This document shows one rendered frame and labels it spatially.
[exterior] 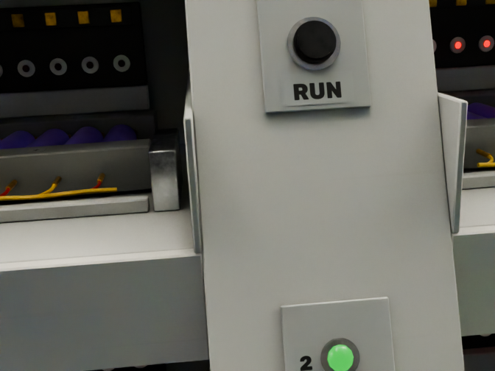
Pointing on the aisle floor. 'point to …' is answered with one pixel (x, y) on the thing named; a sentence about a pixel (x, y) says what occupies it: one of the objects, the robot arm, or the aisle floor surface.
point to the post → (322, 192)
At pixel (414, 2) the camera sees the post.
